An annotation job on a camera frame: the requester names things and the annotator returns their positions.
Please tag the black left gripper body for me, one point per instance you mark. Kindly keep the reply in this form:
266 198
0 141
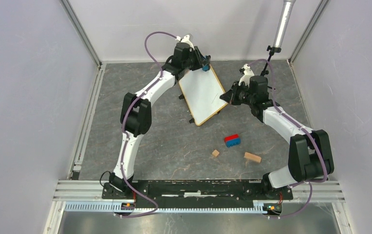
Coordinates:
193 64

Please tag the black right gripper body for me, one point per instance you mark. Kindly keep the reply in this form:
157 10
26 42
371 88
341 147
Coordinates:
241 95

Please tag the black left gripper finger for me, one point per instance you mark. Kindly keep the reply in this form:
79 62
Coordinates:
205 60
199 57

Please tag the blue whiteboard eraser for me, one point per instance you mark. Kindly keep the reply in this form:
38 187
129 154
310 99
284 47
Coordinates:
206 67

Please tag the small wood-framed whiteboard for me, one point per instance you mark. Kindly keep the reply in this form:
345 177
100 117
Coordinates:
202 91

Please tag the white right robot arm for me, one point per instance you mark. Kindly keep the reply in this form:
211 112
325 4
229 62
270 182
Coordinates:
310 156

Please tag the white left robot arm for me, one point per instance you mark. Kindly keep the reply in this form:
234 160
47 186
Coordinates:
136 115

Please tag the red and blue toy brick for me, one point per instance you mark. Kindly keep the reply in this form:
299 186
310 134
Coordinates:
232 140

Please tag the black tripod stand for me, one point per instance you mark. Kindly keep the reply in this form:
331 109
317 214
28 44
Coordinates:
272 50

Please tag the small wooden cube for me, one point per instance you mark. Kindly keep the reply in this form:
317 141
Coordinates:
215 153

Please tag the long wooden block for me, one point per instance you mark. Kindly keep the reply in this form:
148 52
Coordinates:
252 157

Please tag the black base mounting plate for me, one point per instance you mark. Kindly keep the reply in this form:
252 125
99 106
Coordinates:
198 194

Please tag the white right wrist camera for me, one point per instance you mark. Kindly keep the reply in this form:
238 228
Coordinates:
247 74

